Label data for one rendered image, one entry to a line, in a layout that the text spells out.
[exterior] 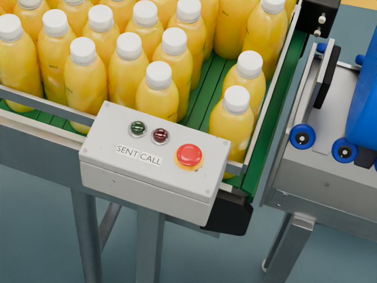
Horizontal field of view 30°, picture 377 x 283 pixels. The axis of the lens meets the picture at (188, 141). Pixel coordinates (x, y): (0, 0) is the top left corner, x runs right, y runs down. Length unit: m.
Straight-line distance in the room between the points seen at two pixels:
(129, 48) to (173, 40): 0.07
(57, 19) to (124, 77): 0.14
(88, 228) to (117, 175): 0.56
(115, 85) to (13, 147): 0.28
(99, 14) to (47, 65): 0.13
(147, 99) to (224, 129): 0.13
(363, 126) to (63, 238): 1.26
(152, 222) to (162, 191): 0.19
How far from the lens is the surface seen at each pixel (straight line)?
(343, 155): 1.22
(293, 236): 1.56
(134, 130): 1.02
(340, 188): 1.28
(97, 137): 1.02
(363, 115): 1.08
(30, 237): 2.17
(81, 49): 1.11
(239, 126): 1.09
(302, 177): 1.28
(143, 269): 1.40
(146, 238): 1.26
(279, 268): 1.73
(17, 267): 2.14
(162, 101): 1.10
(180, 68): 1.15
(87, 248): 1.67
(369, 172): 1.25
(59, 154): 1.29
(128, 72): 1.13
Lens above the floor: 1.97
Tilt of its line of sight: 58 degrees down
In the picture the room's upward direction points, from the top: 8 degrees clockwise
